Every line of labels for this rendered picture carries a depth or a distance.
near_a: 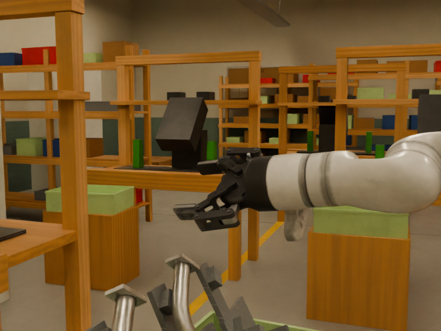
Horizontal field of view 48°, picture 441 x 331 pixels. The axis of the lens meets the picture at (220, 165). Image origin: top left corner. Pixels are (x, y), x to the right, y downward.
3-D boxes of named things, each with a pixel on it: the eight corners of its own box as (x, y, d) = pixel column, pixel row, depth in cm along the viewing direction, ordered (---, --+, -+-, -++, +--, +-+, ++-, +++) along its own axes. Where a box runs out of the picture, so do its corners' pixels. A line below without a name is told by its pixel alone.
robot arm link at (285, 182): (287, 245, 68) (331, 245, 65) (258, 186, 62) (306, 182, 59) (302, 198, 74) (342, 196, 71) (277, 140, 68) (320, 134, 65)
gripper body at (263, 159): (281, 140, 68) (222, 148, 72) (264, 184, 62) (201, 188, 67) (298, 181, 72) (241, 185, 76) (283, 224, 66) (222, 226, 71)
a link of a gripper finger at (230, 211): (233, 207, 65) (195, 209, 68) (230, 217, 64) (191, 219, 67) (241, 221, 66) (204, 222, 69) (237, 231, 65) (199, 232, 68)
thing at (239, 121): (354, 179, 1039) (357, 71, 1014) (218, 173, 1137) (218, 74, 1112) (356, 176, 1089) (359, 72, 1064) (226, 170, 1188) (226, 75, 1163)
